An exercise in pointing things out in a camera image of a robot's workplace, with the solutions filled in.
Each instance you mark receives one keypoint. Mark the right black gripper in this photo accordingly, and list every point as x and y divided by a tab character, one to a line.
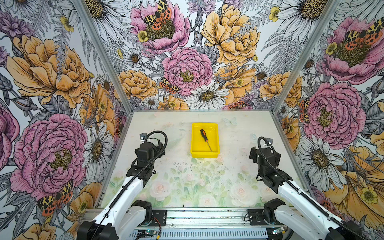
253	154

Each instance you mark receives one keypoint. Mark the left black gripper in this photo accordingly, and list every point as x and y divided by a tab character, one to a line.
158	149

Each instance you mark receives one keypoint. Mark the orange black handled screwdriver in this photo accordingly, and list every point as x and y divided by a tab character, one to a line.
204	135

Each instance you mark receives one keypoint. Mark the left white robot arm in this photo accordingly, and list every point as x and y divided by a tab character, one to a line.
123	214

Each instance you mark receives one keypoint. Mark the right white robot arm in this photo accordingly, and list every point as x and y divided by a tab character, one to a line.
294	207

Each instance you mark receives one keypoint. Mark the yellow plastic bin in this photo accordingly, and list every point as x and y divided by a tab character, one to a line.
199	148

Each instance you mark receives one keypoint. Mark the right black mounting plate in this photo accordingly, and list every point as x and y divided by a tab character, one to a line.
256	217

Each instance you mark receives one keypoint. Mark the black mounting plate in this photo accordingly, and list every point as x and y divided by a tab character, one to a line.
256	217
159	218

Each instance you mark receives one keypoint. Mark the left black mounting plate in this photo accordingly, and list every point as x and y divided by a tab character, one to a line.
159	218

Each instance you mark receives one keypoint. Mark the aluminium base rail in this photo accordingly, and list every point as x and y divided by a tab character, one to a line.
207	224

